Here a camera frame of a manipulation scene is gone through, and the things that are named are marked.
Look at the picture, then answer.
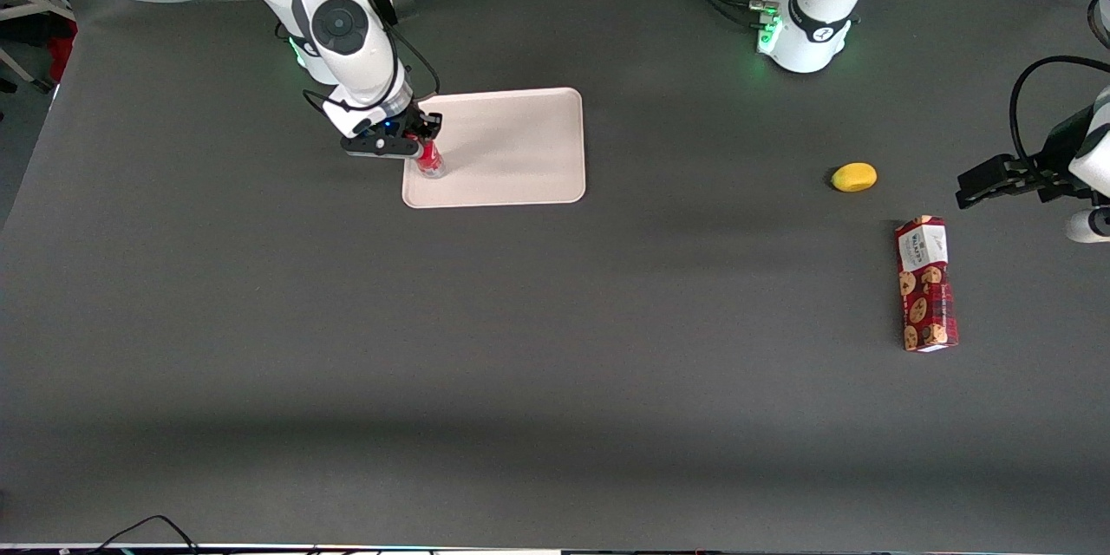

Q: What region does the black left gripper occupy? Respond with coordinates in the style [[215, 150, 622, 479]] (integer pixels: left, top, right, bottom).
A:
[[956, 107, 1090, 210]]

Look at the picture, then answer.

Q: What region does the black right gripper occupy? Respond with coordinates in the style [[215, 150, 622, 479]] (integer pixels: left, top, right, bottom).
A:
[[378, 107, 444, 167]]

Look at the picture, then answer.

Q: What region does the red coke bottle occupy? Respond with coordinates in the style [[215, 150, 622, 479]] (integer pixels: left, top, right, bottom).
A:
[[416, 139, 447, 181]]

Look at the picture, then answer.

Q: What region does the beige plastic tray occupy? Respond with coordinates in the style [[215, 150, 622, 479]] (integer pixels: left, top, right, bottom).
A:
[[402, 87, 587, 210]]

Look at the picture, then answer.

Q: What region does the red cookie box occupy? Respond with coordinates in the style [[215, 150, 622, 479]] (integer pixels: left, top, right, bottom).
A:
[[894, 215, 961, 354]]

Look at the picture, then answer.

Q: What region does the yellow lemon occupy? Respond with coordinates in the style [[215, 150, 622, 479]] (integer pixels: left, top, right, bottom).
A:
[[830, 162, 878, 193]]

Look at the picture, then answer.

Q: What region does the red background object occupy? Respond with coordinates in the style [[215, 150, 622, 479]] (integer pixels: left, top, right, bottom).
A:
[[47, 17, 80, 84]]

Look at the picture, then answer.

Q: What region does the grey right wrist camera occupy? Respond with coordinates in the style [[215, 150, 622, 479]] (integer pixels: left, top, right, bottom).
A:
[[340, 133, 419, 160]]

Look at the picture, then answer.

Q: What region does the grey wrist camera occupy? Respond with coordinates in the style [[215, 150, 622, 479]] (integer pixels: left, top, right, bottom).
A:
[[1066, 206, 1110, 245], [340, 133, 419, 160]]

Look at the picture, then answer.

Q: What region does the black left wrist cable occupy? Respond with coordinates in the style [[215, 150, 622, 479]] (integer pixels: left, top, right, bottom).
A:
[[1009, 55, 1110, 167]]

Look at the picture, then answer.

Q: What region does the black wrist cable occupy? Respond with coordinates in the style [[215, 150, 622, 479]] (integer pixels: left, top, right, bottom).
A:
[[1009, 55, 1110, 167], [302, 0, 441, 117]]

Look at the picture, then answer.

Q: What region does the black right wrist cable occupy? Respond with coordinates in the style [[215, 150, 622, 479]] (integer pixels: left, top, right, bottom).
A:
[[302, 0, 441, 117]]

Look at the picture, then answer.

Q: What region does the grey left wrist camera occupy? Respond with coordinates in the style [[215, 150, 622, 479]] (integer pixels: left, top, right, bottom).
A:
[[1066, 206, 1110, 245]]

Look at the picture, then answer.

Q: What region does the white background frame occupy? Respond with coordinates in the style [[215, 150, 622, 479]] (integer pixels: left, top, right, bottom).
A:
[[0, 0, 81, 93]]

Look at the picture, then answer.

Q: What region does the black cable at table edge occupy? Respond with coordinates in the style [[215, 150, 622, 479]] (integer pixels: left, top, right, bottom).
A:
[[85, 514, 202, 555]]

